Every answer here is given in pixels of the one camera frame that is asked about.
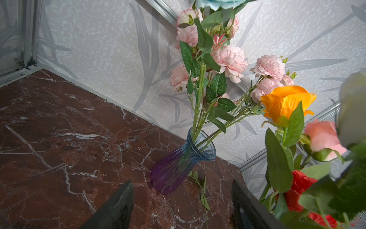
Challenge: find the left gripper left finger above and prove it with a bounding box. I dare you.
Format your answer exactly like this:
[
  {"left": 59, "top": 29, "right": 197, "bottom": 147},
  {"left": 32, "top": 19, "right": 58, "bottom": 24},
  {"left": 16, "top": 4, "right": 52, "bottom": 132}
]
[{"left": 80, "top": 181, "right": 134, "bottom": 229}]

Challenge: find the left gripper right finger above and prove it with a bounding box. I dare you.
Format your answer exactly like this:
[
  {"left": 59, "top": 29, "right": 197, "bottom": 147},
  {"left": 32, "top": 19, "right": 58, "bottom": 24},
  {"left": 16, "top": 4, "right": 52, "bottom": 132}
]
[{"left": 232, "top": 180, "right": 286, "bottom": 229}]

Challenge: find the purple blue glass vase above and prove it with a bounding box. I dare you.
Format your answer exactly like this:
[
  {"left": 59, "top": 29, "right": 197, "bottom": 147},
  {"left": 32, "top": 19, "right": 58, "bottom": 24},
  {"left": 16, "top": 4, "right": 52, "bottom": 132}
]
[{"left": 151, "top": 129, "right": 216, "bottom": 195}]

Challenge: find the small pink rose stem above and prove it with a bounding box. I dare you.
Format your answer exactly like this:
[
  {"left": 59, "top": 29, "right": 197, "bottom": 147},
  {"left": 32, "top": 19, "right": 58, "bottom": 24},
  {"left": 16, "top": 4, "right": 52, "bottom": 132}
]
[{"left": 298, "top": 119, "right": 347, "bottom": 169}]

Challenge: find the orange rose stem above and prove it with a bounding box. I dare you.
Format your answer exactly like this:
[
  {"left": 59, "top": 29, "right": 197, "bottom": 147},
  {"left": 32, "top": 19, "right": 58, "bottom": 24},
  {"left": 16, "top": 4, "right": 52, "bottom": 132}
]
[{"left": 260, "top": 86, "right": 316, "bottom": 200}]

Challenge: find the pink ranunculus stem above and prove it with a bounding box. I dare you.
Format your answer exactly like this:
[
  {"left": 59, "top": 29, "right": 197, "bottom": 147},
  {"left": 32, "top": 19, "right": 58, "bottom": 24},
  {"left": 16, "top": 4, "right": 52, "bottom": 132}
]
[{"left": 206, "top": 55, "right": 297, "bottom": 140}]

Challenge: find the pink white carnation stem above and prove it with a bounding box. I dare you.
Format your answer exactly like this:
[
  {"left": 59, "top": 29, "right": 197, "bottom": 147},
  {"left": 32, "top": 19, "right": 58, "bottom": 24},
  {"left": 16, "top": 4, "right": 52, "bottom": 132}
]
[{"left": 175, "top": 7, "right": 201, "bottom": 51}]

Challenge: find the pale green hydrangea stem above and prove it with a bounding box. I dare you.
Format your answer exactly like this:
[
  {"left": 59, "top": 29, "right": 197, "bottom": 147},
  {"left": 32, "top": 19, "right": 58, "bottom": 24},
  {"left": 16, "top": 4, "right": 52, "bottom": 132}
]
[{"left": 195, "top": 0, "right": 248, "bottom": 10}]

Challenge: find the white rosebud stem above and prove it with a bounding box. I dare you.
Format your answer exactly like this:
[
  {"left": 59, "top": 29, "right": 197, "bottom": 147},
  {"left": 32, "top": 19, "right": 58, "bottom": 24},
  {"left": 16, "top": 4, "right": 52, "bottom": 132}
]
[{"left": 299, "top": 70, "right": 366, "bottom": 224}]

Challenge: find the pink peony stem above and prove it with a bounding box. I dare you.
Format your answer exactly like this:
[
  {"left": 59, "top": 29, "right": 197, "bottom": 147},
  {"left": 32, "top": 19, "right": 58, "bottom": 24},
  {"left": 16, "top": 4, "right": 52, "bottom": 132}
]
[{"left": 170, "top": 41, "right": 253, "bottom": 143}]

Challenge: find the pink rose bouquet stem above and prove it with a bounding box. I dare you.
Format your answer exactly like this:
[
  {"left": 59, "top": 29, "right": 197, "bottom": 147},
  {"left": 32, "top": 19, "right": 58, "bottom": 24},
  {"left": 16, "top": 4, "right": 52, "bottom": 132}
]
[{"left": 211, "top": 16, "right": 239, "bottom": 52}]

